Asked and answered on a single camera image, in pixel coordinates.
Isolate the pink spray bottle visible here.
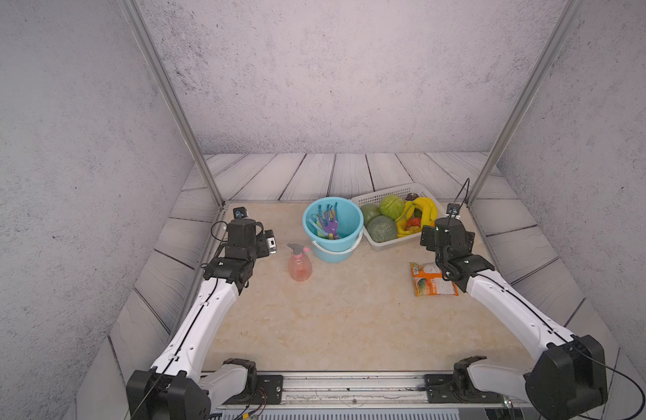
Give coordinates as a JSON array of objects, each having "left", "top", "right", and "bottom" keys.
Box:
[{"left": 287, "top": 243, "right": 312, "bottom": 282}]

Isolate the light blue fork white handle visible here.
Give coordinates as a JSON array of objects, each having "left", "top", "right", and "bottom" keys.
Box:
[{"left": 306, "top": 217, "right": 329, "bottom": 239}]

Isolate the purple rake pink handle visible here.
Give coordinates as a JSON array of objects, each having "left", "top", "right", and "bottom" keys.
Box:
[{"left": 323, "top": 204, "right": 340, "bottom": 240}]

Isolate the teal fork yellow handle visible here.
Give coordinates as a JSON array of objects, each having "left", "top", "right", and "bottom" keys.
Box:
[{"left": 311, "top": 205, "right": 337, "bottom": 227}]

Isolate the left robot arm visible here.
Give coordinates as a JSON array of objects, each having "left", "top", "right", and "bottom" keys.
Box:
[{"left": 125, "top": 217, "right": 277, "bottom": 419}]

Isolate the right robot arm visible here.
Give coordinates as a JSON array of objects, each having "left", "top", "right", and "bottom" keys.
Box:
[{"left": 420, "top": 217, "right": 608, "bottom": 419}]

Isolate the yellow banana bunch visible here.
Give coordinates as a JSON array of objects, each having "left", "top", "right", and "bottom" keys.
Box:
[{"left": 396, "top": 197, "right": 438, "bottom": 238}]

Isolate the red pepper toy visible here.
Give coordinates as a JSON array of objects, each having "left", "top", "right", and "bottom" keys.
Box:
[{"left": 405, "top": 217, "right": 421, "bottom": 231}]

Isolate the orange seed packet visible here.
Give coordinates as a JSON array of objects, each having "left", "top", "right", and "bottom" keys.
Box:
[{"left": 410, "top": 262, "right": 459, "bottom": 297}]

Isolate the green cabbage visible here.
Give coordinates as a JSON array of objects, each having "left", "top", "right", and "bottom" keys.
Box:
[{"left": 379, "top": 194, "right": 405, "bottom": 221}]

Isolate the round green melon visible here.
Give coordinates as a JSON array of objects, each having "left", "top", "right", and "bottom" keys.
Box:
[{"left": 366, "top": 215, "right": 398, "bottom": 243}]

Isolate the green apple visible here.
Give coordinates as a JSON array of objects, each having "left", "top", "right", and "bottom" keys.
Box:
[{"left": 361, "top": 203, "right": 382, "bottom": 226}]

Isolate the light blue plastic bucket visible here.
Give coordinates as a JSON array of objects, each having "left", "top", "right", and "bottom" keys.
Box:
[{"left": 302, "top": 197, "right": 364, "bottom": 264}]

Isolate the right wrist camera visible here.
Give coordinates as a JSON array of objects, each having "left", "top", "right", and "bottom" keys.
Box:
[{"left": 445, "top": 203, "right": 461, "bottom": 219}]

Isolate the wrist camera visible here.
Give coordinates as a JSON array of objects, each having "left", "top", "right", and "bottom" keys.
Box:
[
  {"left": 233, "top": 206, "right": 249, "bottom": 220},
  {"left": 445, "top": 203, "right": 461, "bottom": 219}
]

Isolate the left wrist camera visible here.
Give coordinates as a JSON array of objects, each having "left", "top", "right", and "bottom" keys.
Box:
[{"left": 233, "top": 206, "right": 249, "bottom": 220}]

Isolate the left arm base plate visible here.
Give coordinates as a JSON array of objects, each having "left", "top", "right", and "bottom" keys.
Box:
[{"left": 235, "top": 374, "right": 284, "bottom": 405}]

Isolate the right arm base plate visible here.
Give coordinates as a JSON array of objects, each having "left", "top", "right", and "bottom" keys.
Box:
[{"left": 424, "top": 373, "right": 504, "bottom": 404}]

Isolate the aluminium front rail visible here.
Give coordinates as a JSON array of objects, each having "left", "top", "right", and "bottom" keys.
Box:
[{"left": 124, "top": 370, "right": 592, "bottom": 420}]

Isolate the right aluminium frame post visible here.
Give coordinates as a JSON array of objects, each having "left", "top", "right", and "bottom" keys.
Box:
[{"left": 466, "top": 0, "right": 585, "bottom": 207}]

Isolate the aluminium frame post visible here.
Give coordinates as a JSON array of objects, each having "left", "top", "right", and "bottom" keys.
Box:
[
  {"left": 466, "top": 0, "right": 585, "bottom": 207},
  {"left": 119, "top": 0, "right": 225, "bottom": 208}
]

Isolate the left aluminium frame post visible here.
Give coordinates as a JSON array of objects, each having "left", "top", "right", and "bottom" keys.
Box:
[{"left": 119, "top": 0, "right": 225, "bottom": 208}]

